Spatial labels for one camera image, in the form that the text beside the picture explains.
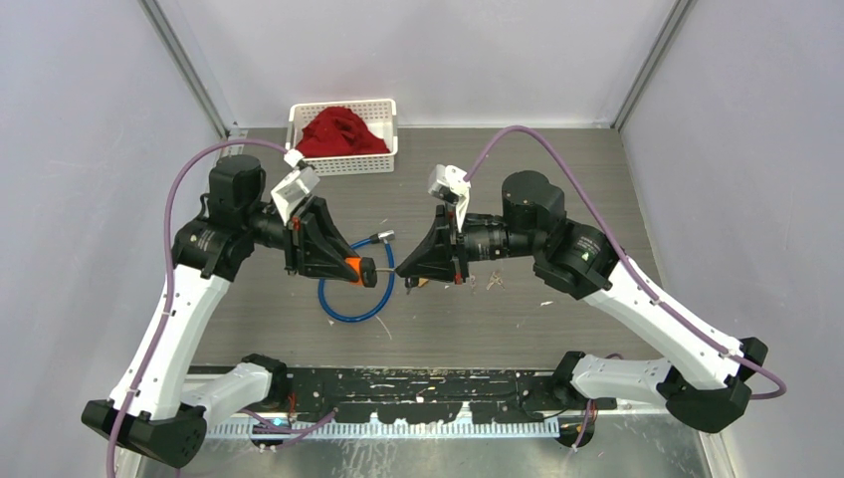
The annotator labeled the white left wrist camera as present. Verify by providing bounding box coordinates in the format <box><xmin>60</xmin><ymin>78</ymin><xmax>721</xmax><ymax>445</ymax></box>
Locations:
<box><xmin>270</xmin><ymin>165</ymin><xmax>319</xmax><ymax>225</ymax></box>

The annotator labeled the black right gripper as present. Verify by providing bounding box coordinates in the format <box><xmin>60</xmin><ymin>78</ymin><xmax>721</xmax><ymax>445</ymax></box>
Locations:
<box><xmin>399</xmin><ymin>199</ymin><xmax>541</xmax><ymax>284</ymax></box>

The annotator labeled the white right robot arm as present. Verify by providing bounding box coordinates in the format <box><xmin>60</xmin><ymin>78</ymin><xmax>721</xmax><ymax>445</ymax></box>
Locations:
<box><xmin>395</xmin><ymin>166</ymin><xmax>767</xmax><ymax>433</ymax></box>

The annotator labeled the orange black padlock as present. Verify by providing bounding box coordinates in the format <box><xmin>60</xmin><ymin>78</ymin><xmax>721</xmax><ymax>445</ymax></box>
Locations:
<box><xmin>345</xmin><ymin>257</ymin><xmax>378</xmax><ymax>288</ymax></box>

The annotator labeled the red cloth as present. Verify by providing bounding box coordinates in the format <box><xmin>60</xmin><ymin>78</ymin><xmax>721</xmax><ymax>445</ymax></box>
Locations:
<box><xmin>295</xmin><ymin>107</ymin><xmax>389</xmax><ymax>158</ymax></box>

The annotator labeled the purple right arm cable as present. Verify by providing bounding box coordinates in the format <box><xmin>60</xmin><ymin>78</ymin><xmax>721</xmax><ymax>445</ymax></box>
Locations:
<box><xmin>464</xmin><ymin>124</ymin><xmax>787</xmax><ymax>450</ymax></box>

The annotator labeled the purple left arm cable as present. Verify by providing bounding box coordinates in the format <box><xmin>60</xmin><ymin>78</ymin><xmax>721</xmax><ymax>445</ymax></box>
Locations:
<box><xmin>105</xmin><ymin>138</ymin><xmax>337</xmax><ymax>478</ymax></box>

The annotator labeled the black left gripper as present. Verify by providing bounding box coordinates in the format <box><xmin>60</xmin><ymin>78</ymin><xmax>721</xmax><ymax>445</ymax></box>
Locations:
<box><xmin>243</xmin><ymin>194</ymin><xmax>364</xmax><ymax>280</ymax></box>

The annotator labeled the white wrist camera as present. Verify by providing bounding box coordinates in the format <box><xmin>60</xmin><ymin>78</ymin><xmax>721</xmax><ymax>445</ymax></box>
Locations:
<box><xmin>427</xmin><ymin>164</ymin><xmax>471</xmax><ymax>232</ymax></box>
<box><xmin>270</xmin><ymin>165</ymin><xmax>319</xmax><ymax>225</ymax></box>

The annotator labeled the blue cable lock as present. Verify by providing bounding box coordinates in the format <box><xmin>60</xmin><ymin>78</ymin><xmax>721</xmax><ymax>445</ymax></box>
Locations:
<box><xmin>316</xmin><ymin>229</ymin><xmax>397</xmax><ymax>324</ymax></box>

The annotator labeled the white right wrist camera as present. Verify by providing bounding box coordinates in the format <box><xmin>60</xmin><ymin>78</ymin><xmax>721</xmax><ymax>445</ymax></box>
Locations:
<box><xmin>427</xmin><ymin>164</ymin><xmax>471</xmax><ymax>232</ymax></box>

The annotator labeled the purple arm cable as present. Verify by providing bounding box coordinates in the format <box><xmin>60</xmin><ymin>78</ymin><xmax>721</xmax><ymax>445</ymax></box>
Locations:
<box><xmin>464</xmin><ymin>124</ymin><xmax>787</xmax><ymax>450</ymax></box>
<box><xmin>105</xmin><ymin>138</ymin><xmax>337</xmax><ymax>478</ymax></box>

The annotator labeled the black headed key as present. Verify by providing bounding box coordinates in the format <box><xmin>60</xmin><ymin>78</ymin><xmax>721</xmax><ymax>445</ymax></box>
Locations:
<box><xmin>375</xmin><ymin>267</ymin><xmax>421</xmax><ymax>294</ymax></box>

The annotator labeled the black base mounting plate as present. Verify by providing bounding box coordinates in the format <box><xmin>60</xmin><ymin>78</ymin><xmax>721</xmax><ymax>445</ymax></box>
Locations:
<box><xmin>251</xmin><ymin>367</ymin><xmax>584</xmax><ymax>425</ymax></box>

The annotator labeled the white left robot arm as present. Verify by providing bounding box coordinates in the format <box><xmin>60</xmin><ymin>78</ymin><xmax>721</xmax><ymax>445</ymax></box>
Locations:
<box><xmin>82</xmin><ymin>154</ymin><xmax>377</xmax><ymax>469</ymax></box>

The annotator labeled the silver key bunch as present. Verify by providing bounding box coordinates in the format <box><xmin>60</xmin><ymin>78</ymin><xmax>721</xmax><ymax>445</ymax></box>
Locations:
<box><xmin>486</xmin><ymin>271</ymin><xmax>506</xmax><ymax>291</ymax></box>

